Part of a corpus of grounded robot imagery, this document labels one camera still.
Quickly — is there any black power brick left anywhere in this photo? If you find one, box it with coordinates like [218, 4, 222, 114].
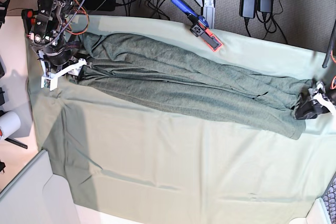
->
[83, 0, 117, 12]

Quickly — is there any blue orange clamp centre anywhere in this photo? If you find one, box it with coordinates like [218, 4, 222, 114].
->
[171, 0, 223, 52]

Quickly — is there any blue orange clamp left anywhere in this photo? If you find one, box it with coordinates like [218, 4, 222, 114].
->
[21, 0, 52, 42]

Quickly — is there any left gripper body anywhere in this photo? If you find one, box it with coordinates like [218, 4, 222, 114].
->
[319, 82, 336, 106]

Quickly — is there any patterned keyboard corner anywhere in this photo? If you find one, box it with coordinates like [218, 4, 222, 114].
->
[322, 175, 336, 224]

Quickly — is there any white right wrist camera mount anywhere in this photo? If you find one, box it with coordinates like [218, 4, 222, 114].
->
[39, 58, 87, 91]

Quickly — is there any blue orange clamp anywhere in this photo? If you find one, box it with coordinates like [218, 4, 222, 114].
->
[21, 0, 52, 42]
[171, 0, 223, 52]

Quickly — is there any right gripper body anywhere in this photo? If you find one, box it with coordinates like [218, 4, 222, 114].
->
[36, 42, 79, 73]

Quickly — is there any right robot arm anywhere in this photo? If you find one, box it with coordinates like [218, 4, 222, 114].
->
[22, 0, 88, 90]

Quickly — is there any light green table cloth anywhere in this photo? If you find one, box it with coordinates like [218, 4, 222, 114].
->
[25, 14, 336, 224]

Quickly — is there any white paper roll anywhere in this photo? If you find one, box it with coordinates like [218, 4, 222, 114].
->
[0, 111, 21, 141]

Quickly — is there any green T-shirt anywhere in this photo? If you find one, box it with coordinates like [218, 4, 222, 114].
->
[77, 33, 312, 140]

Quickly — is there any black rod on table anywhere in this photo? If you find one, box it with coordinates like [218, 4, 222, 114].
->
[5, 138, 28, 149]

